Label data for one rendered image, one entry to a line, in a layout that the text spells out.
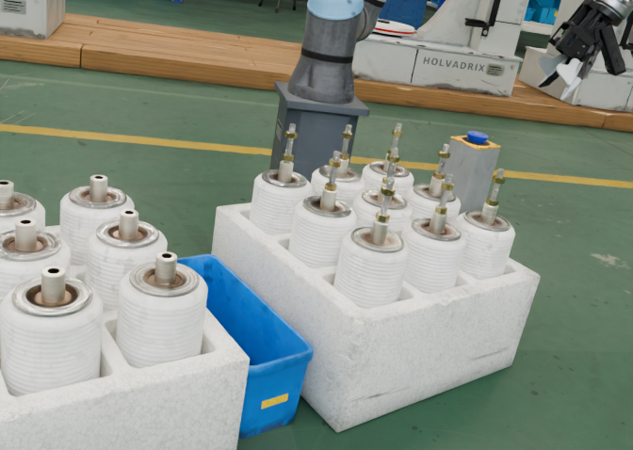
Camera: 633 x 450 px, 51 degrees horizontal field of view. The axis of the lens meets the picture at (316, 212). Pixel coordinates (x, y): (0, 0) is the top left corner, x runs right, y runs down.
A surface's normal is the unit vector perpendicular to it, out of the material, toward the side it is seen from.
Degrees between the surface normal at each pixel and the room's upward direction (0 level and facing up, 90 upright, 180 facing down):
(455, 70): 90
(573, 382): 0
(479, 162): 90
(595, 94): 90
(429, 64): 90
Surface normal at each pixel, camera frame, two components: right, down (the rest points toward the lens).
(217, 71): 0.20, 0.40
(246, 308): -0.79, 0.07
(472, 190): 0.58, 0.40
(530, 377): 0.16, -0.91
